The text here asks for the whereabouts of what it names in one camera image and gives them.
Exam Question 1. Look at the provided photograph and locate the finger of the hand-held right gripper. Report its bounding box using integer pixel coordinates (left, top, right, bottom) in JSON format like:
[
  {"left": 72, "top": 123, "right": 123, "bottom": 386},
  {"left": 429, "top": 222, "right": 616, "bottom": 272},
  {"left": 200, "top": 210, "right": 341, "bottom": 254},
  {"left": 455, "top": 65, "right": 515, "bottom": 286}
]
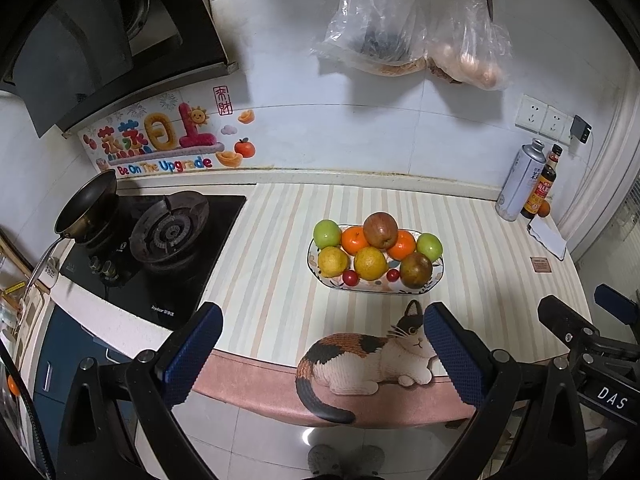
[
  {"left": 594, "top": 284, "right": 640, "bottom": 326},
  {"left": 537, "top": 295, "right": 640, "bottom": 361}
]

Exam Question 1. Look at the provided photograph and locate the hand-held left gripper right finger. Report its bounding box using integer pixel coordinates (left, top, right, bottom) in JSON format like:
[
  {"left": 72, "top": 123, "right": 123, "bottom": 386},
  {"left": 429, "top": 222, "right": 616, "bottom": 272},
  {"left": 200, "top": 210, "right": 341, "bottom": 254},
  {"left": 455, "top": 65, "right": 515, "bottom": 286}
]
[{"left": 422, "top": 301, "right": 608, "bottom": 480}]

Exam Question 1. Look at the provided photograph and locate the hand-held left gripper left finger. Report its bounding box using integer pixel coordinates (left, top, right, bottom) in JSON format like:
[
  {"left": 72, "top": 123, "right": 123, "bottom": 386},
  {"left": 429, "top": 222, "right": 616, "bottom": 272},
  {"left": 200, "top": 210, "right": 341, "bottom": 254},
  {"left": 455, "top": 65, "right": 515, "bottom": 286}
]
[{"left": 55, "top": 301, "right": 224, "bottom": 480}]

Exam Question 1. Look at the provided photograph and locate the brown pear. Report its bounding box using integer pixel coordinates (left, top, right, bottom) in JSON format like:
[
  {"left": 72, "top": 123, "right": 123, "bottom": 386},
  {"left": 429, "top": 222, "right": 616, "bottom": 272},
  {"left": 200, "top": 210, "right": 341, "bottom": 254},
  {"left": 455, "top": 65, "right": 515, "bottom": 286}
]
[{"left": 400, "top": 252, "right": 434, "bottom": 290}]

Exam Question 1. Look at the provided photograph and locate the floral ceramic plate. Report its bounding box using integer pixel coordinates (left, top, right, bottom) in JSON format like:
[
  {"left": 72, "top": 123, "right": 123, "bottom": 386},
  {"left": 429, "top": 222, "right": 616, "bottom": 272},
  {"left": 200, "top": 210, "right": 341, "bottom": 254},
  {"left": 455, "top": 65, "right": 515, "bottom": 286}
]
[{"left": 306, "top": 224, "right": 445, "bottom": 295}]

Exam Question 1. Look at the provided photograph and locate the yellow citrus fruit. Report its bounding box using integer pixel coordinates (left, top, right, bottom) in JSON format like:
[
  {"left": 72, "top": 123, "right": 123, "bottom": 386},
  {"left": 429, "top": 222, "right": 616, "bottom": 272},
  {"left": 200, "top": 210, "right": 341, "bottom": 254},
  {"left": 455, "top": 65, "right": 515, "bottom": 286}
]
[
  {"left": 354, "top": 246, "right": 388, "bottom": 281},
  {"left": 318, "top": 246, "right": 350, "bottom": 279}
]

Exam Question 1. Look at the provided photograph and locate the folded white paper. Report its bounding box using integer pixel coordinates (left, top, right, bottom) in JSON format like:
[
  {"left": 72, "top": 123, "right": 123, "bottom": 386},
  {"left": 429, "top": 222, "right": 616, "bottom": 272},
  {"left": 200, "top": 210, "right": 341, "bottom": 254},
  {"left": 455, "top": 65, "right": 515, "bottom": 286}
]
[{"left": 526, "top": 217, "right": 568, "bottom": 261}]

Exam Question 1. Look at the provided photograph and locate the calico cat sticker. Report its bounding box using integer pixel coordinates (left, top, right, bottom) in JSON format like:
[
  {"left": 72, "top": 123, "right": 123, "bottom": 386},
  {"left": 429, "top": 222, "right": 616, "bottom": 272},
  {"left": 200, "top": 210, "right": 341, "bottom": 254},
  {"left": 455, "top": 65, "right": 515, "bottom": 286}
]
[{"left": 295, "top": 300, "right": 443, "bottom": 423}]

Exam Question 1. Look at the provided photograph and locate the green apple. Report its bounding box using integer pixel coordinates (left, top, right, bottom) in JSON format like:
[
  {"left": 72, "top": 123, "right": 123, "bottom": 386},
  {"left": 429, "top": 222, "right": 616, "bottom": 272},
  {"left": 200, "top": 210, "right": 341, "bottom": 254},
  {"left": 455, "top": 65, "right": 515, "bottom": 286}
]
[
  {"left": 416, "top": 233, "right": 444, "bottom": 262},
  {"left": 313, "top": 219, "right": 342, "bottom": 248}
]

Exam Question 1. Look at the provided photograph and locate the orange mandarin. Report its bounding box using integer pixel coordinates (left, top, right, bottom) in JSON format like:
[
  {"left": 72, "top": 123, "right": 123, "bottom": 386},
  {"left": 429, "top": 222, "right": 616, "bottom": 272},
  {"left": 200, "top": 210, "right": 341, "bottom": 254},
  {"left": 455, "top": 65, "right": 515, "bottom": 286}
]
[
  {"left": 341, "top": 226, "right": 371, "bottom": 256},
  {"left": 387, "top": 230, "right": 417, "bottom": 262}
]

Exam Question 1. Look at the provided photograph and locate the striped counter mat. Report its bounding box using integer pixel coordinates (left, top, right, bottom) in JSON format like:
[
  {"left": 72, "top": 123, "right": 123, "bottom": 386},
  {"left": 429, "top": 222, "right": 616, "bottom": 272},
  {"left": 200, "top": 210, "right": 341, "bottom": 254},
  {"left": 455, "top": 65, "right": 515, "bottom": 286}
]
[{"left": 192, "top": 182, "right": 593, "bottom": 428}]

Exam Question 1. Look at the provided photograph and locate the stove burner grate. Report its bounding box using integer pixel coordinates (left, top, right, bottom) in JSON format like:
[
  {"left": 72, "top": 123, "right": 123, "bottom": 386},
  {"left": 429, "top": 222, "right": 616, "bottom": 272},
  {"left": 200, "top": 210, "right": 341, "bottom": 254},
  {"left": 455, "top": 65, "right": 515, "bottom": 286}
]
[{"left": 130, "top": 191, "right": 210, "bottom": 265}]

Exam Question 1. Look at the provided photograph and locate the dark sauce bottle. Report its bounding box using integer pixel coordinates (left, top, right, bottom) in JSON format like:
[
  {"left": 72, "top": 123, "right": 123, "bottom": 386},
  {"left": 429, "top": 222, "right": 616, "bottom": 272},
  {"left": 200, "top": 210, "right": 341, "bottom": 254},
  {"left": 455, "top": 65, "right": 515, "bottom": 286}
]
[{"left": 520, "top": 144, "right": 563, "bottom": 220}]

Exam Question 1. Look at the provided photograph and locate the grey slipper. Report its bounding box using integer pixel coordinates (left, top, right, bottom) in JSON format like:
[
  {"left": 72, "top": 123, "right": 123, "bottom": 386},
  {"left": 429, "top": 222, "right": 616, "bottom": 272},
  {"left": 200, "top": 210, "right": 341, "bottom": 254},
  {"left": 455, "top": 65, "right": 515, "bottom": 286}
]
[
  {"left": 350, "top": 444, "right": 386, "bottom": 476},
  {"left": 307, "top": 444, "right": 346, "bottom": 476}
]

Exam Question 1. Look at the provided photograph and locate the blue cabinet drawer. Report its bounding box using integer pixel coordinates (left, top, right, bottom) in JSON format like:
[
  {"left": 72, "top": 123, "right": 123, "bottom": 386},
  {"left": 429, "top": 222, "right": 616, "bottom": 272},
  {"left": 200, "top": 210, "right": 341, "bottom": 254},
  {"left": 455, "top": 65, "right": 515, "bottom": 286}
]
[{"left": 30, "top": 305, "right": 136, "bottom": 461}]

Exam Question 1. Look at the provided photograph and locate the black gas stove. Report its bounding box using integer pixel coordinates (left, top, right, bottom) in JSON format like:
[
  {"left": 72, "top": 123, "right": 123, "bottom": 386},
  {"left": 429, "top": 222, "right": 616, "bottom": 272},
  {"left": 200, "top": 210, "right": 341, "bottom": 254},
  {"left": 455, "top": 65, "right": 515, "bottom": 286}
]
[{"left": 59, "top": 191, "right": 248, "bottom": 332}]

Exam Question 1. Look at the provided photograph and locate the silver spray can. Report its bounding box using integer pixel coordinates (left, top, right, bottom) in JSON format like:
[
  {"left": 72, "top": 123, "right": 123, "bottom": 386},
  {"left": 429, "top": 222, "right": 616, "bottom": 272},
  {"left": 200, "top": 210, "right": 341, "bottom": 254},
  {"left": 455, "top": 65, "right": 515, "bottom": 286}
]
[{"left": 495, "top": 138, "right": 547, "bottom": 222}]

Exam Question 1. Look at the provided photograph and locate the red-brown apple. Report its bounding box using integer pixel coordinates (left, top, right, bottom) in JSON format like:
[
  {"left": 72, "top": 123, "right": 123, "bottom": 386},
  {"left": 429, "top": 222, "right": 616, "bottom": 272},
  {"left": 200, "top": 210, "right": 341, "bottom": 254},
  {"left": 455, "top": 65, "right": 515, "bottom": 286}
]
[{"left": 363, "top": 212, "right": 399, "bottom": 251}]

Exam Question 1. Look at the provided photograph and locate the black plug adapter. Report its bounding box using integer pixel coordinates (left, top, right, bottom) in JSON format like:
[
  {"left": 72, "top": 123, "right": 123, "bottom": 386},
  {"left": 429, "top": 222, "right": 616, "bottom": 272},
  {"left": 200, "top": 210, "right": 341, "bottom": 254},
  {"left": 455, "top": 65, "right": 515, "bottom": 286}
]
[{"left": 570, "top": 115, "right": 593, "bottom": 145}]

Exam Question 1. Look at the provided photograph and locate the frying pan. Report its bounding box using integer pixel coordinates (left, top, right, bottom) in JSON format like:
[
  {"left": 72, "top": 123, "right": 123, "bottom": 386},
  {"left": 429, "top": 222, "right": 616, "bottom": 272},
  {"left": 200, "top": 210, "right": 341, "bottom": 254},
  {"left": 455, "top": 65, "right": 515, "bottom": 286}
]
[{"left": 22, "top": 169, "right": 119, "bottom": 293}]

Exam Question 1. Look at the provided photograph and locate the plastic bag of onions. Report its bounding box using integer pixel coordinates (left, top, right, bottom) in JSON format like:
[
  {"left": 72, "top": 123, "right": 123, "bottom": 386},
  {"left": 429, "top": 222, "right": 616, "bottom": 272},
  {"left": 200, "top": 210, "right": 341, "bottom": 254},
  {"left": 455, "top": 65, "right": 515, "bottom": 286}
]
[{"left": 425, "top": 0, "right": 513, "bottom": 92}]

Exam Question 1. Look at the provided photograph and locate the black range hood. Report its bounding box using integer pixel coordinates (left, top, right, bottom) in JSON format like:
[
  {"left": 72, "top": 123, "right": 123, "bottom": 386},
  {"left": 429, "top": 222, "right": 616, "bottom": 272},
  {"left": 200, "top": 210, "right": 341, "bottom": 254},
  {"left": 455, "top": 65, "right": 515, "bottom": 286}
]
[{"left": 0, "top": 0, "right": 240, "bottom": 138}]

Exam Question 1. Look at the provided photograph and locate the clear plastic bag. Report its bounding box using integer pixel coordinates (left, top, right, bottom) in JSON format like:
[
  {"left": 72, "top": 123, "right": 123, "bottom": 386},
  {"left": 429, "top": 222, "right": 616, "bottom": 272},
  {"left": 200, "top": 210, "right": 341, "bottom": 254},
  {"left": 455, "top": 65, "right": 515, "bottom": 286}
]
[{"left": 310, "top": 0, "right": 432, "bottom": 77}]

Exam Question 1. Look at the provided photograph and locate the white wall socket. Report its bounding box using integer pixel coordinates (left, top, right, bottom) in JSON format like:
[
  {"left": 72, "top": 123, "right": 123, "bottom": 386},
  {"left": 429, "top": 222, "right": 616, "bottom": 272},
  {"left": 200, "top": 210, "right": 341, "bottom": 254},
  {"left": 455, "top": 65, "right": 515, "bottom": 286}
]
[
  {"left": 515, "top": 94, "right": 548, "bottom": 133},
  {"left": 540, "top": 105, "right": 573, "bottom": 142}
]

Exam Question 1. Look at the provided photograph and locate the colourful wall sticker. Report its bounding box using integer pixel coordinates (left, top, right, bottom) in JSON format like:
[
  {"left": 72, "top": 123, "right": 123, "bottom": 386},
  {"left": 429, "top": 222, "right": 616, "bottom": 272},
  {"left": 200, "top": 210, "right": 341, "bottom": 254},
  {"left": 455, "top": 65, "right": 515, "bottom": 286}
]
[{"left": 77, "top": 85, "right": 257, "bottom": 177}]

